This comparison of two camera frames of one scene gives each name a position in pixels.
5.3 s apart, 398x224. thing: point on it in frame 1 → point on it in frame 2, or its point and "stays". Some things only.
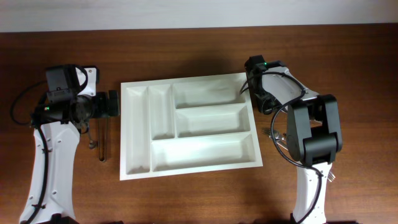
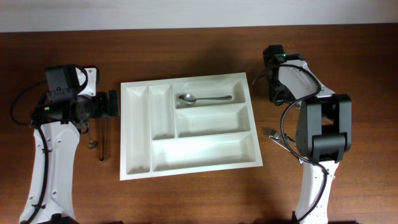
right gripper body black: [265, 99] → [277, 91]
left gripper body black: [101, 106] stays
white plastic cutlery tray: [182, 126] stays
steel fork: [267, 130] stays
